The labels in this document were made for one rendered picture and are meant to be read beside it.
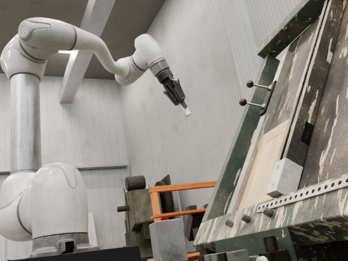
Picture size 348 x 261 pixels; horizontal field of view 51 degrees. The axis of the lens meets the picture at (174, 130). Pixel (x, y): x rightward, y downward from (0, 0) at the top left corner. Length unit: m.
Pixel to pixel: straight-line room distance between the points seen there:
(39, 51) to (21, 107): 0.21
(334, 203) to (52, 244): 0.73
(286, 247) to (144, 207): 6.22
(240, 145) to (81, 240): 1.10
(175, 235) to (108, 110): 10.00
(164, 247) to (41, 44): 0.93
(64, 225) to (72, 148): 9.74
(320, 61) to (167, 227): 0.92
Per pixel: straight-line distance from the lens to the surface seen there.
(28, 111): 1.38
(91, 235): 9.95
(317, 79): 1.50
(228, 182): 1.84
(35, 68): 1.46
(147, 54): 1.74
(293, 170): 1.27
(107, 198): 10.64
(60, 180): 1.10
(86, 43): 1.49
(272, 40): 2.24
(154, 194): 5.13
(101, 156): 10.89
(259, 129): 1.74
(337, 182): 1.00
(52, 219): 1.07
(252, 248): 1.29
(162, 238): 1.61
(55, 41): 1.39
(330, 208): 0.99
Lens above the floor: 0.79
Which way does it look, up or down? 18 degrees up
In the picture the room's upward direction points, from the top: 10 degrees counter-clockwise
